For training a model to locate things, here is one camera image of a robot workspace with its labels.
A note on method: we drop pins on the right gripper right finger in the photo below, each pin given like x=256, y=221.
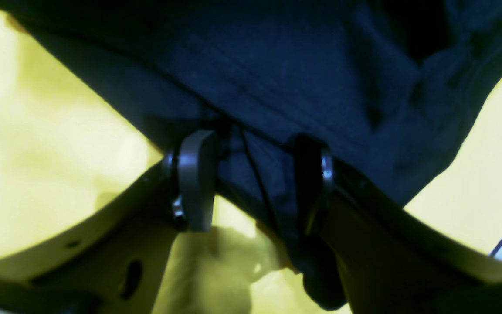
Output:
x=388, y=261

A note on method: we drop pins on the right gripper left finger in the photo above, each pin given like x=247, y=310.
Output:
x=114, y=261

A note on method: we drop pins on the dark navy T-shirt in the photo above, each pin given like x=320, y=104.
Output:
x=392, y=86

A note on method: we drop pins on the yellow table cloth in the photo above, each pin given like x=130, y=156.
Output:
x=64, y=152

